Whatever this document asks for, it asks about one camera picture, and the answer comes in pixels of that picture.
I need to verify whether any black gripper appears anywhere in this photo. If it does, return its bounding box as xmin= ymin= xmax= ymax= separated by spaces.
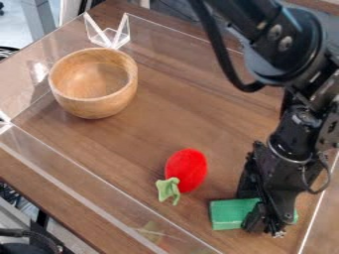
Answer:
xmin=237 ymin=141 xmax=327 ymax=237

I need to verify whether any green rectangular block stick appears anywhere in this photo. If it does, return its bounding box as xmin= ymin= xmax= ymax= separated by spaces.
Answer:
xmin=210 ymin=198 xmax=286 ymax=235

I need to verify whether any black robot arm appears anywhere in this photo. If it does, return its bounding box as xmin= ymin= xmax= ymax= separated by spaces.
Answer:
xmin=190 ymin=0 xmax=339 ymax=237

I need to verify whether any brown wooden bowl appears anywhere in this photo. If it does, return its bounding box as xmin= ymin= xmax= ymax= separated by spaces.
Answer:
xmin=48 ymin=48 xmax=138 ymax=119

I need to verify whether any red plush strawberry toy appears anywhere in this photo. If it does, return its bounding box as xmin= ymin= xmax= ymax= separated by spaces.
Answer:
xmin=155 ymin=148 xmax=209 ymax=205

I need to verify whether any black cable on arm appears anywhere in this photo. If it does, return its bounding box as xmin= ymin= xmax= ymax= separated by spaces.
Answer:
xmin=187 ymin=0 xmax=267 ymax=93

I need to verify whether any clear acrylic tray enclosure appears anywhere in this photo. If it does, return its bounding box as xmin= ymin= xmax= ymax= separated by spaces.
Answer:
xmin=0 ymin=14 xmax=339 ymax=254

